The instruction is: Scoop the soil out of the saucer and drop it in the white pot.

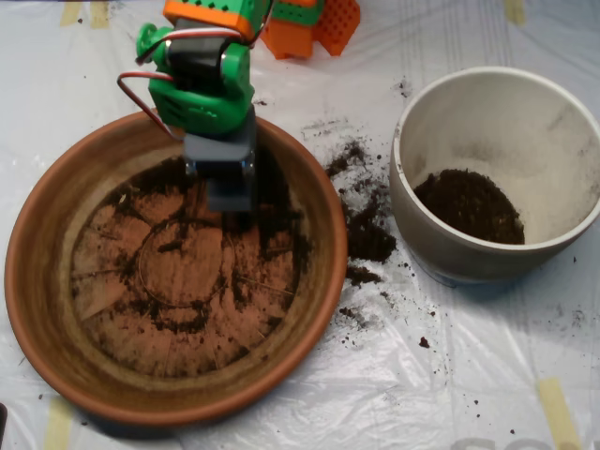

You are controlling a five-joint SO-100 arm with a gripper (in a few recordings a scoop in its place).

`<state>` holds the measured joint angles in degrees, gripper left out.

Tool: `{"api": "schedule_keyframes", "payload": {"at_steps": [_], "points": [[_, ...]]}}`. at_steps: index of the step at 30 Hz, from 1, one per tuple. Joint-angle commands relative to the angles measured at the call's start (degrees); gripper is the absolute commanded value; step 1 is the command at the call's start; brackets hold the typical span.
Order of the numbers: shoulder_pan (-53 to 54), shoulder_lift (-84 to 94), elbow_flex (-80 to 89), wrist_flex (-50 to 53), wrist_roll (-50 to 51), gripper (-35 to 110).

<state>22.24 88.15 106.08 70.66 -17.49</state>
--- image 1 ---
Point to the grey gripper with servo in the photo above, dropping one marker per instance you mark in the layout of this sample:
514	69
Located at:
220	151

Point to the dark soil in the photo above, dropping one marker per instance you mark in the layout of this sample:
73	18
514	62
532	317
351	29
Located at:
281	211
469	211

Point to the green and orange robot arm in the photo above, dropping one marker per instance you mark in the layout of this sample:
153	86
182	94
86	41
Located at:
201	112

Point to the spilled dark soil patch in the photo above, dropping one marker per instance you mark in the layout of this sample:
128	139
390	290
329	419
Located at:
370	244

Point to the terracotta clay bowl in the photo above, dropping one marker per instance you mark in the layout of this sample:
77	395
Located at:
42	304

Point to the small dark brown crumb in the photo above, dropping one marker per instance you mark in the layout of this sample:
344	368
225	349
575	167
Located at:
424	342

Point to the white ceramic pot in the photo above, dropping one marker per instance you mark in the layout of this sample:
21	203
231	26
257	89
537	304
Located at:
469	262

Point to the beige masking tape strip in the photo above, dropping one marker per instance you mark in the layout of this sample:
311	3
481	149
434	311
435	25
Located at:
70	14
100	16
58	426
514	11
558	412

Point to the clear plastic cover sheet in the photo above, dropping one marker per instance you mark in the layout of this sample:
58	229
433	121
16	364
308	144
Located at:
469	375

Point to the dark brown object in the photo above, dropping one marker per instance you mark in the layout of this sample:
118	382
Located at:
3	422

